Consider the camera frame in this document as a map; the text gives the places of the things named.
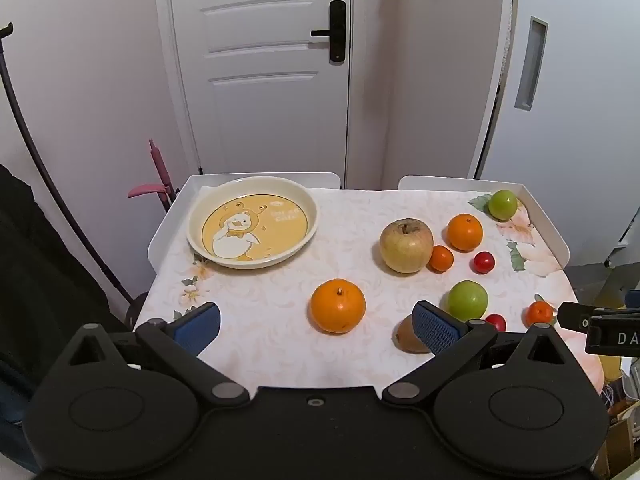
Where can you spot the red cherry tomato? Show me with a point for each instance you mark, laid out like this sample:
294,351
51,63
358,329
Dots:
484,262
496,321

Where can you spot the medium orange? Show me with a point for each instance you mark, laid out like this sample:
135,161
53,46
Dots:
465,232

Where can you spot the black curved pole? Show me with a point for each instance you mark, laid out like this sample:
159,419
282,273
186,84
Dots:
30,140

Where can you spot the white panel door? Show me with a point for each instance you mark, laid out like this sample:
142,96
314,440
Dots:
260,110

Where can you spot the large orange with stem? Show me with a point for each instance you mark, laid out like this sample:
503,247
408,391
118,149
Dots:
337,307

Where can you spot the cream plate with duck print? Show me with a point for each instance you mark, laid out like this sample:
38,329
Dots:
250,230

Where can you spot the brown kiwi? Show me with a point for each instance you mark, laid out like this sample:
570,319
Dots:
405,337

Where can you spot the small tangerine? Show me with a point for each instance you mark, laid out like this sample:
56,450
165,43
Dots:
442,259
538,314

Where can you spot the green apple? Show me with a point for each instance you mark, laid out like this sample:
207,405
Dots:
467,300
502,205

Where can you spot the brown cardboard box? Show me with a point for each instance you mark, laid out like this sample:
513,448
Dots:
622,435

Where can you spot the white table with raised rim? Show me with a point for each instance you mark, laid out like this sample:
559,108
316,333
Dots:
260,179

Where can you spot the yellow-green apple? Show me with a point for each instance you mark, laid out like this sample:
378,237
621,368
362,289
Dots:
405,247

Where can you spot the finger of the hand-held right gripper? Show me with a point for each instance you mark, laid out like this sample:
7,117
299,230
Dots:
633,299
572,316

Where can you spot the floral tablecloth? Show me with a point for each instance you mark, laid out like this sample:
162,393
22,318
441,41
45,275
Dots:
280,285

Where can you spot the dark cloth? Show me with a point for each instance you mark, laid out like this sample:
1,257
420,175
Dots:
40,285

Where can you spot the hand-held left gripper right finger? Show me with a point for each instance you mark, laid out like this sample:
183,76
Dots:
437,327

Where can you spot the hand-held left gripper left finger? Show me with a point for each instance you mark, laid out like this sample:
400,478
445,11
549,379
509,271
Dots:
200,327

